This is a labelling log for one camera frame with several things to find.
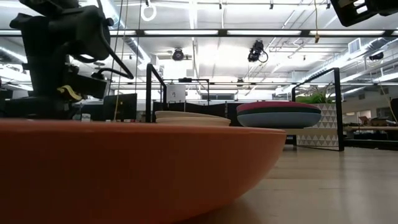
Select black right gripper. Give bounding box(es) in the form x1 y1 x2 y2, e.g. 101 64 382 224
330 0 398 27

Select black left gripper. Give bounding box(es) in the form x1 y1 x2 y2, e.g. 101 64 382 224
0 60 108 121

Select magenta plate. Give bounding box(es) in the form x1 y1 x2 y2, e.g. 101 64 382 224
236 101 321 113

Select dark green plate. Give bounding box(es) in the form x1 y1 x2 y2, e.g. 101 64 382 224
236 107 322 116

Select dark orange plate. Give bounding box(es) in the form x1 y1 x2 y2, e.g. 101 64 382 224
0 118 287 224

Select periwinkle blue plate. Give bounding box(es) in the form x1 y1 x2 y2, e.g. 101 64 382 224
237 111 322 129

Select warm grey plate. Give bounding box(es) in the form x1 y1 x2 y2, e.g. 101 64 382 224
154 110 220 119

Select pale peach plate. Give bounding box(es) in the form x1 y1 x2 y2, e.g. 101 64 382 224
155 116 232 127

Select black metal wooden shelf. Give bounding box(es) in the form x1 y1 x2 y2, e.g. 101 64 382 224
145 63 345 152

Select cardboard boxes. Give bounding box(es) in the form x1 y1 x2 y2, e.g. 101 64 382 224
357 115 389 127

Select wooden background desk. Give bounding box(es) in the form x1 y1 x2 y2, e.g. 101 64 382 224
343 125 398 150

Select potted succulent patterned pot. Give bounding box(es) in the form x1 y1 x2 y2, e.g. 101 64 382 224
295 83 340 147

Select white box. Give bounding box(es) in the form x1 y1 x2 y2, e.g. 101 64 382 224
166 84 187 103

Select round black ceiling device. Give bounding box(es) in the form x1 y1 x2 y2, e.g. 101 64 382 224
172 48 185 62

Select black beam with lights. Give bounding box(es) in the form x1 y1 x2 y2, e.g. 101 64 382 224
0 29 398 39

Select yellow cable tag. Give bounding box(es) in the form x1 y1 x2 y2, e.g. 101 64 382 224
57 85 82 102

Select hanging cable with connector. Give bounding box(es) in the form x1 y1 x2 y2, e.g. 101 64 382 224
313 0 321 44

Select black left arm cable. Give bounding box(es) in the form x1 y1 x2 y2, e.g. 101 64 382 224
73 29 135 80

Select yellow hanging rope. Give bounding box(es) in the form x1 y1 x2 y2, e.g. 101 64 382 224
113 0 129 121

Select black mounted camera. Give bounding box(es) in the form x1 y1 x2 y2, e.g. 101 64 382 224
247 39 269 63

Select white cable ring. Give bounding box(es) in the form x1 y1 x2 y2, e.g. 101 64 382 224
140 2 157 22

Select black partition wall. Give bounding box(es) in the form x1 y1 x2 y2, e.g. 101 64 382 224
183 101 239 127

